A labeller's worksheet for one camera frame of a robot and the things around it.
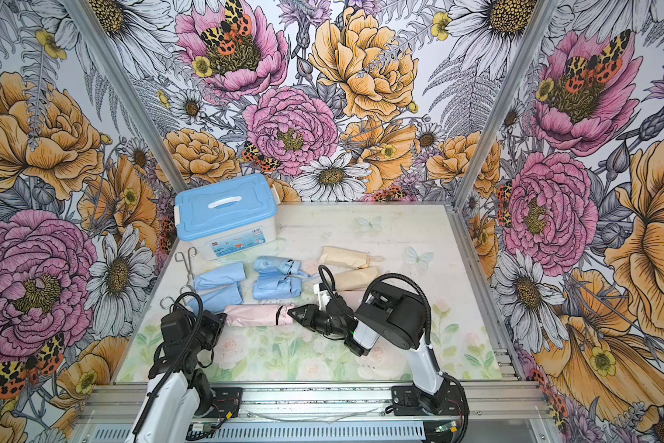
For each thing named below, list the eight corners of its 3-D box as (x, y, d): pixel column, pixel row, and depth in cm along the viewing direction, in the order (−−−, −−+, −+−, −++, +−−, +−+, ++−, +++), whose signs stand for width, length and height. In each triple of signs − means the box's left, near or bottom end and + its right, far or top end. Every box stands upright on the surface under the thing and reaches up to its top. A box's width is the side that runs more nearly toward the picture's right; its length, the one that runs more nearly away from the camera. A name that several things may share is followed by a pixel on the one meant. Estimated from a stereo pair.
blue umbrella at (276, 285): (254, 299, 95) (251, 293, 92) (258, 278, 100) (256, 271, 97) (301, 299, 95) (299, 293, 92) (303, 278, 100) (302, 272, 97)
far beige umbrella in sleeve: (319, 267, 104) (318, 260, 101) (322, 252, 109) (322, 245, 106) (367, 273, 103) (368, 266, 100) (369, 257, 107) (370, 251, 104)
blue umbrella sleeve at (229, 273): (197, 295, 96) (193, 290, 93) (196, 280, 99) (192, 275, 97) (247, 279, 100) (244, 273, 97) (244, 265, 104) (241, 259, 101)
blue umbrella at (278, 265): (254, 276, 101) (252, 270, 98) (257, 261, 105) (255, 256, 102) (308, 276, 101) (307, 270, 98) (309, 262, 105) (308, 256, 102)
